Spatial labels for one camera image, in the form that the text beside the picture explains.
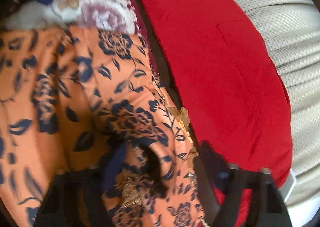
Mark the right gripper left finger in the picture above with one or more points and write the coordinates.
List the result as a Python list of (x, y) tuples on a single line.
[(60, 206)]

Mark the beige curtain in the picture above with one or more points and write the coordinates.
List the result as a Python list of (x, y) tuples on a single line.
[(290, 29)]

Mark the red blanket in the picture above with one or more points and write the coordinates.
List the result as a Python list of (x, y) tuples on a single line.
[(228, 84)]

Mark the floral plush bed blanket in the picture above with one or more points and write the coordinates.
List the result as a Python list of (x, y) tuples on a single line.
[(111, 15)]

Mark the orange floral garment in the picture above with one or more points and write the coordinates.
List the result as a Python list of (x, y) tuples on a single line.
[(70, 96)]

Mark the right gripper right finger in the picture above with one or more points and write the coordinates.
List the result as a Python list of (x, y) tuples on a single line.
[(266, 208)]

